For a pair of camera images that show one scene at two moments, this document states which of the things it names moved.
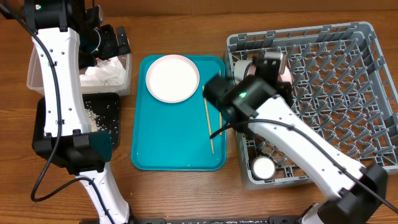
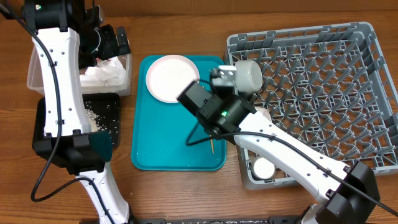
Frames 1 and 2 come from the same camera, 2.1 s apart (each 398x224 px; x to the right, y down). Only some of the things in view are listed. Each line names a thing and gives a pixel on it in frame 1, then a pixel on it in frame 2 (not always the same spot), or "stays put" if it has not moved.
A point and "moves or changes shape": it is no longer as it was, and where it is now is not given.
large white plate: (172, 78) stays put
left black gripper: (112, 48) stays put
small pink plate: (286, 76) moves or changes shape
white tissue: (109, 73) stays put
